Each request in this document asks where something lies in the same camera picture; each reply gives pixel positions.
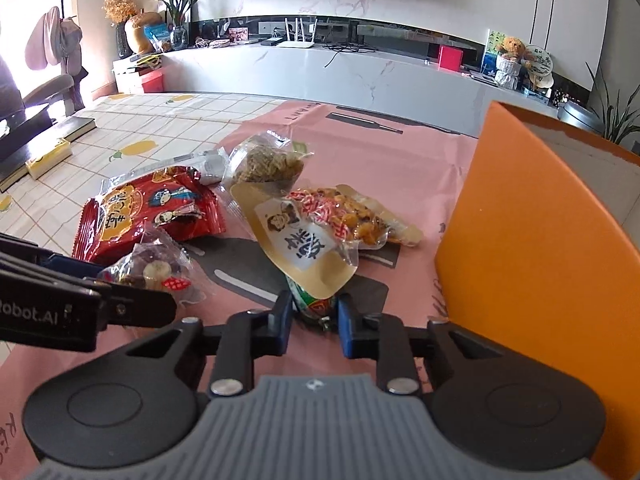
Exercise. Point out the clear packet orange nuts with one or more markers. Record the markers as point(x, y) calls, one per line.
point(350, 220)

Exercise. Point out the round paper fan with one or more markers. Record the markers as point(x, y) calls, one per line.
point(541, 66)

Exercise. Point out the grey trash can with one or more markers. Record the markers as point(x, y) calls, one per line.
point(575, 112)

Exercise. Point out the green plant in glass vase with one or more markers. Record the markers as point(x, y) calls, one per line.
point(177, 10)

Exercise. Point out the black book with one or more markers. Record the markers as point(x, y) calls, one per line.
point(75, 127)

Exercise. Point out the white router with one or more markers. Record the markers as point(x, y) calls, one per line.
point(297, 42)

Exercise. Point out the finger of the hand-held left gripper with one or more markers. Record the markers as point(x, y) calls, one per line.
point(145, 305)
point(60, 264)

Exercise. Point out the beige kraft snack pouch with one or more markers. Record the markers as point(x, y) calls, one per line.
point(295, 260)

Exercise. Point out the hanging clothes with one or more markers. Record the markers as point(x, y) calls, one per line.
point(45, 40)

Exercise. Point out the green snack packet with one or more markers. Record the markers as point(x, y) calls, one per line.
point(312, 305)

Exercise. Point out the yellow gourd ornament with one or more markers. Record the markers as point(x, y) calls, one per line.
point(140, 32)

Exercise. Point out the red snack packet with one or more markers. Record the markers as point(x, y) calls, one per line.
point(150, 205)

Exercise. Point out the dried flowers in vase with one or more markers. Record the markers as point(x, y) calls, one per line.
point(120, 10)

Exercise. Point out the small red box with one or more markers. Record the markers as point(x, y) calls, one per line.
point(450, 59)

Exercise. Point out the clear bag of brown snack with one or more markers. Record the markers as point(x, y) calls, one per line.
point(270, 165)

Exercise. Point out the teddy bear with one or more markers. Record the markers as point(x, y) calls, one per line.
point(512, 62)

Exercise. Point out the orange cardboard box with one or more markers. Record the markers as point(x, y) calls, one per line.
point(525, 260)

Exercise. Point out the white marble TV cabinet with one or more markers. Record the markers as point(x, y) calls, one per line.
point(325, 80)

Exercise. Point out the potted long-leaf plant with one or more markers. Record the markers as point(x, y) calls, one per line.
point(617, 120)

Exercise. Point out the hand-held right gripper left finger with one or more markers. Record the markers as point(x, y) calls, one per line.
point(282, 320)

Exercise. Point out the printed picture board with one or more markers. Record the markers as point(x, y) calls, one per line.
point(492, 47)

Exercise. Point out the white storage box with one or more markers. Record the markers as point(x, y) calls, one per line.
point(125, 77)

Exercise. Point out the red storage box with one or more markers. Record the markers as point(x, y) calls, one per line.
point(152, 81)

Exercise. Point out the pink printed mat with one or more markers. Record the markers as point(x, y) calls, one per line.
point(350, 160)

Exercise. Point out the small pink photo frame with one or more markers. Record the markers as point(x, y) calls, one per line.
point(238, 35)

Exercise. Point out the grey office chair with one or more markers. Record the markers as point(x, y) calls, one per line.
point(45, 90)

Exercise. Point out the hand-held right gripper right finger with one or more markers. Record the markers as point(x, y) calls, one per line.
point(346, 332)

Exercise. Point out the blue packet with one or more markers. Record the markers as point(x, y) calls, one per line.
point(160, 36)

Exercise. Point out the clear mixed snack packet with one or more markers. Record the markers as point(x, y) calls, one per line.
point(155, 270)

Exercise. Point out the yellow box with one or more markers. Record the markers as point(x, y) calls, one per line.
point(47, 160)

